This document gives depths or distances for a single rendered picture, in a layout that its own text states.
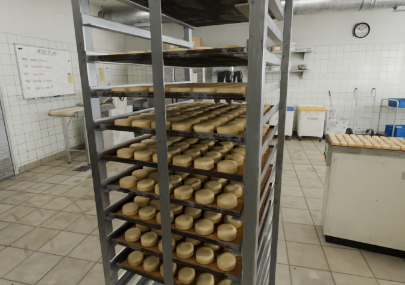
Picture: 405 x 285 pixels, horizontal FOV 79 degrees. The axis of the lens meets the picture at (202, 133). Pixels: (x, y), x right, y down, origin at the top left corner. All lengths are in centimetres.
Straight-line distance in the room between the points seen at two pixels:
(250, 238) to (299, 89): 592
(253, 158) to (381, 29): 645
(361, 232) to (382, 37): 504
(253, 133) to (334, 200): 193
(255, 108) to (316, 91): 600
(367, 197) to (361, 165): 27
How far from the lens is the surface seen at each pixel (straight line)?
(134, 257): 92
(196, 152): 69
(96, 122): 74
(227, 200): 63
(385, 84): 690
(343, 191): 237
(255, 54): 50
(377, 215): 249
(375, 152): 230
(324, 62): 651
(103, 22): 79
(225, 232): 68
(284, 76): 110
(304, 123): 588
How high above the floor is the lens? 145
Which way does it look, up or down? 13 degrees down
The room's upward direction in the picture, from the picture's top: 1 degrees counter-clockwise
